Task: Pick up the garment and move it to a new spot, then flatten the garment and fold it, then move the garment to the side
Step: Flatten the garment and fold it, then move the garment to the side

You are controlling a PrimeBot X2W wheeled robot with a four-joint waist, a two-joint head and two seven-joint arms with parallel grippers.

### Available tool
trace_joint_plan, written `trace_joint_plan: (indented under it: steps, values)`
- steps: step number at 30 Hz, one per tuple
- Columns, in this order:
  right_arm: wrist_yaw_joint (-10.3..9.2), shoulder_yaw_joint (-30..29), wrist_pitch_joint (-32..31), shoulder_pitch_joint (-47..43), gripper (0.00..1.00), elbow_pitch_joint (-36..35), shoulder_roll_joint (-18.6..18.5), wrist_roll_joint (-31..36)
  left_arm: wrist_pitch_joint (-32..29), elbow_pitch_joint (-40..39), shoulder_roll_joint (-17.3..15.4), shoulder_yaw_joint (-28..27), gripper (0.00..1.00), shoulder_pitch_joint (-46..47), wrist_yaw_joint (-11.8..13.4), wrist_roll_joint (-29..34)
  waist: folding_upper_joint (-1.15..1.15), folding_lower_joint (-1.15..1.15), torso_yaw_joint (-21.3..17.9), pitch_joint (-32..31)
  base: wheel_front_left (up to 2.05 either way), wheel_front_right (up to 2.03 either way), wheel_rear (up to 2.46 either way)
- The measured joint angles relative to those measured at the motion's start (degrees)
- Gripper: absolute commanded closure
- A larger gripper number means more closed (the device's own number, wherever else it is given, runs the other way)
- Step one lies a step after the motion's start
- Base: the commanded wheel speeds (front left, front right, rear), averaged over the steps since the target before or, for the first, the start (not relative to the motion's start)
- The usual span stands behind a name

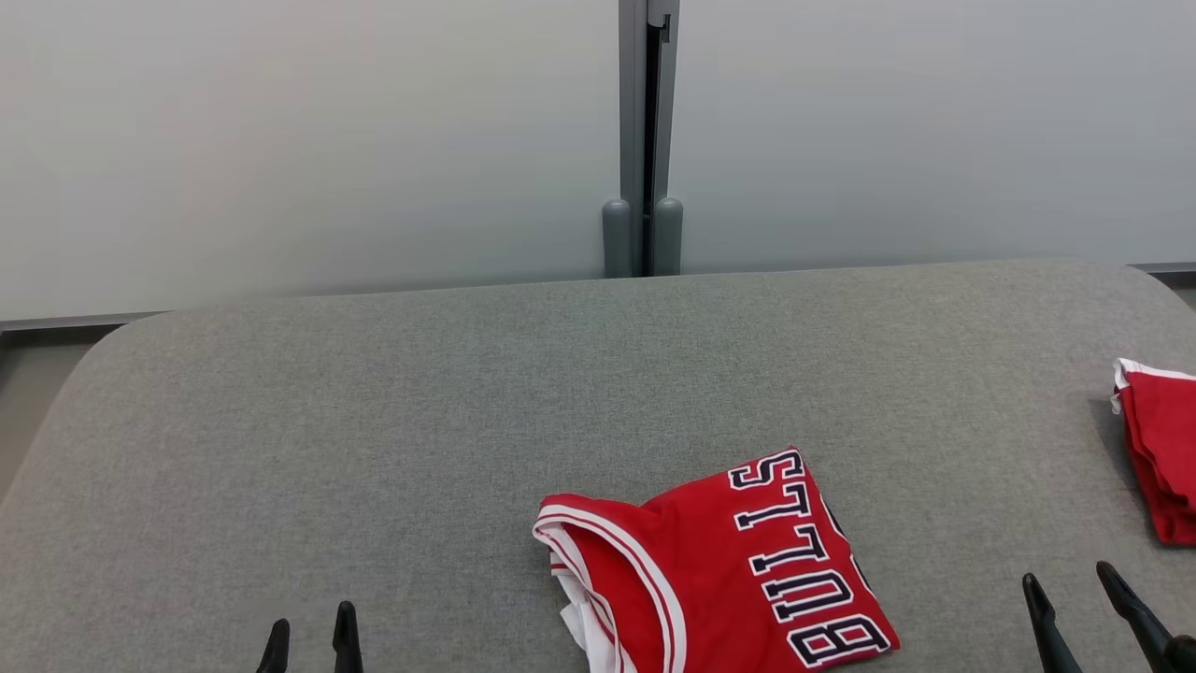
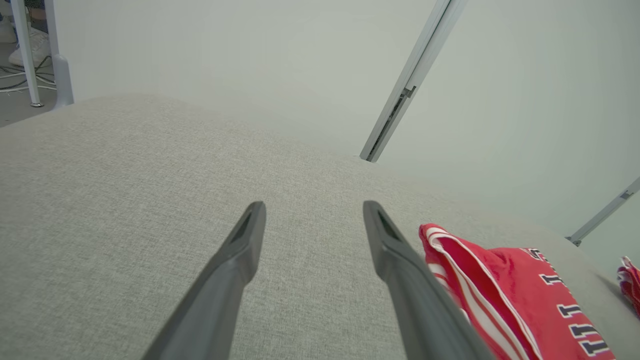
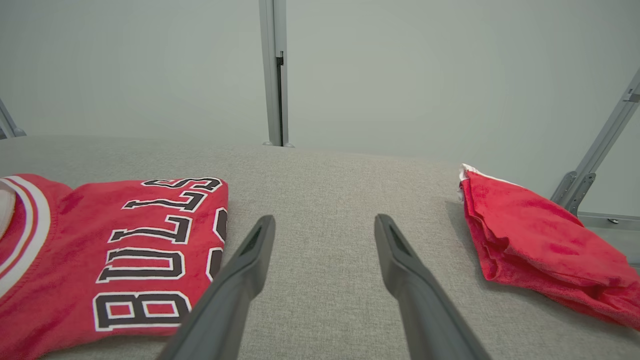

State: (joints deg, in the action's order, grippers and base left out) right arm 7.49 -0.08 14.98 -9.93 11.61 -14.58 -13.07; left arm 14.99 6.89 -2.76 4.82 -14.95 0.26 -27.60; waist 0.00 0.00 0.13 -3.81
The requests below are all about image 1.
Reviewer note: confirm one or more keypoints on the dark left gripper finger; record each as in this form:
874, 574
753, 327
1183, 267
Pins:
277, 650
347, 645

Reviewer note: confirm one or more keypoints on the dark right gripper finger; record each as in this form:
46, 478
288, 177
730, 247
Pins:
1145, 626
1051, 640

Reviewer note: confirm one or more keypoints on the red shorts with white trim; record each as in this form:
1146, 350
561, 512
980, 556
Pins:
1163, 449

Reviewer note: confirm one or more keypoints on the red white basketball jersey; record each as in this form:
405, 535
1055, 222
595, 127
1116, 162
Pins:
729, 579

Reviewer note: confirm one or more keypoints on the grey cylindrical partition foot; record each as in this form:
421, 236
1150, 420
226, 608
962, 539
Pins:
617, 238
668, 238

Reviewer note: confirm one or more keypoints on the grey partition post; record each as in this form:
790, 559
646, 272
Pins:
633, 93

